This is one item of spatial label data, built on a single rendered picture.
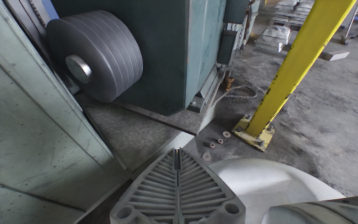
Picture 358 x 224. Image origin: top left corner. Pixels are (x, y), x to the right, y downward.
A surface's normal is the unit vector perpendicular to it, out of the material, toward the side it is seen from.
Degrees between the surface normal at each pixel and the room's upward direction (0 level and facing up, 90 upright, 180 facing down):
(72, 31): 90
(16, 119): 90
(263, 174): 0
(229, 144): 0
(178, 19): 90
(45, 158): 90
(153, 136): 0
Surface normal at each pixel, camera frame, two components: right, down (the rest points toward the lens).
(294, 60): -0.70, 0.51
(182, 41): -0.42, 0.65
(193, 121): 0.00, -0.70
